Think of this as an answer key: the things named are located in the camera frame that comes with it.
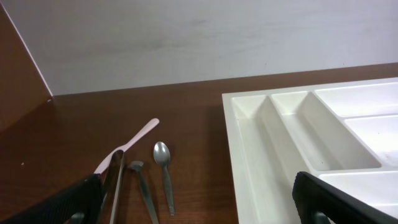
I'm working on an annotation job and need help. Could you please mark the small metal teaspoon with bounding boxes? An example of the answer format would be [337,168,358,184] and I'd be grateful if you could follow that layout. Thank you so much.
[153,141,175,216]

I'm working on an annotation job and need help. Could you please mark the white plastic cutlery tray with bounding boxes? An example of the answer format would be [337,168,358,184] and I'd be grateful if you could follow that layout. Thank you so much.
[222,78,397,223]

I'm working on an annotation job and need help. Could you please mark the small bent metal spoon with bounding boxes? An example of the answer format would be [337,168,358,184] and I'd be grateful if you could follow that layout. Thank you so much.
[127,161,159,224]

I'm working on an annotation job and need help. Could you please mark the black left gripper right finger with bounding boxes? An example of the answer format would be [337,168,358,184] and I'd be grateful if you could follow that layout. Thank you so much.
[292,171,397,224]

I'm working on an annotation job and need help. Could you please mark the metal tongs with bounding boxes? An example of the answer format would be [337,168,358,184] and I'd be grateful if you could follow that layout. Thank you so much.
[98,149,125,224]

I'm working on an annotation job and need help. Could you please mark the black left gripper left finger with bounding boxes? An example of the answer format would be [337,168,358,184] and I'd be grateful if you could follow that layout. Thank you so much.
[2,174,103,224]

